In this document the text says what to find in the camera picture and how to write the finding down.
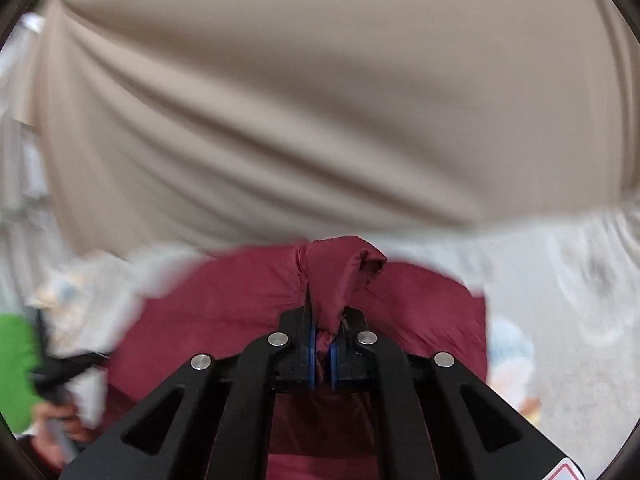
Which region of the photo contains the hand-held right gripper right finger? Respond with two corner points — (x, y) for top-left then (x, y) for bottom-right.
(329, 309), (587, 480)

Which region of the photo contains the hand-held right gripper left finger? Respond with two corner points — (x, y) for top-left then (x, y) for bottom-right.
(60, 306), (317, 480)

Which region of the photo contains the maroon puffer jacket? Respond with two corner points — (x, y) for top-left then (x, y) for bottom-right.
(102, 234), (489, 480)

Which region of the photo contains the person's left hand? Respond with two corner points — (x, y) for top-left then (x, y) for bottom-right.
(32, 401), (95, 467)

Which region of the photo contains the white sheer curtain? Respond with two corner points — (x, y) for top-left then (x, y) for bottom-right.
(0, 10), (57, 271)

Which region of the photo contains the beige curtain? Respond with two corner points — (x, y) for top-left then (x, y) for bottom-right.
(30, 0), (640, 257)

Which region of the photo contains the white printed blanket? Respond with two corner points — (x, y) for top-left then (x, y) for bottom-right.
(25, 205), (640, 480)

